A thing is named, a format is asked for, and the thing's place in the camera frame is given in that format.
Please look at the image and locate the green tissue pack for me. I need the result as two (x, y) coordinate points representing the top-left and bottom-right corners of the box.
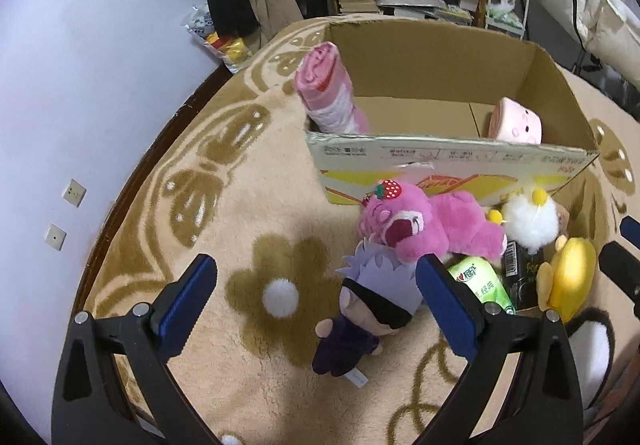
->
(448, 257), (515, 315)

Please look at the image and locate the wall socket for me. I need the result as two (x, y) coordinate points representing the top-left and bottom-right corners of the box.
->
(62, 179), (87, 208)
(44, 223), (66, 251)

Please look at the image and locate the lower wall socket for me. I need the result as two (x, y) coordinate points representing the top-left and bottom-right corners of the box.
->
(44, 223), (66, 251)

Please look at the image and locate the black can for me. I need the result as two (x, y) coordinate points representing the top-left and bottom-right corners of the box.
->
(502, 240), (544, 311)

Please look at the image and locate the plastic bag of toys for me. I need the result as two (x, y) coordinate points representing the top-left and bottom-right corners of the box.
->
(183, 4), (253, 75)

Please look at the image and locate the pink strawberry bear plush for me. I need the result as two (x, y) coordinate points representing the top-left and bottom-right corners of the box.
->
(358, 180), (506, 263)

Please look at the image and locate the open cardboard box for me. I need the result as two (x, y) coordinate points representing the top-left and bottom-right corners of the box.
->
(306, 16), (599, 206)

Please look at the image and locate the upper wall socket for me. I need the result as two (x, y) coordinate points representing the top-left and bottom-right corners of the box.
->
(62, 179), (87, 208)

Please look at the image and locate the stack of books right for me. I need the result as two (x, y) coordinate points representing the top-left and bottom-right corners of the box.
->
(376, 0), (480, 26)

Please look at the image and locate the beige patterned fleece rug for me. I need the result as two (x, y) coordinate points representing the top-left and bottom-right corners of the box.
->
(86, 16), (639, 444)

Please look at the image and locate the pink plastic bag bundle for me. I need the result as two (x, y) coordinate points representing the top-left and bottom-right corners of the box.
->
(294, 41), (369, 134)

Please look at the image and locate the black and white tail plush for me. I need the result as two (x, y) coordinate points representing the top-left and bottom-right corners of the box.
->
(565, 306), (615, 425)

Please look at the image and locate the purple haired doll plush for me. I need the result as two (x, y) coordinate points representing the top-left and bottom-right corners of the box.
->
(311, 239), (423, 377)

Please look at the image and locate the white fluffy chick plush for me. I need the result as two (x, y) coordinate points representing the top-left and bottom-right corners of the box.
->
(487, 188), (560, 254)

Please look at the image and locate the pink swirl lollipop plush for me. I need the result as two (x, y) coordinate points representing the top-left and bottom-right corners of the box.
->
(487, 96), (542, 145)

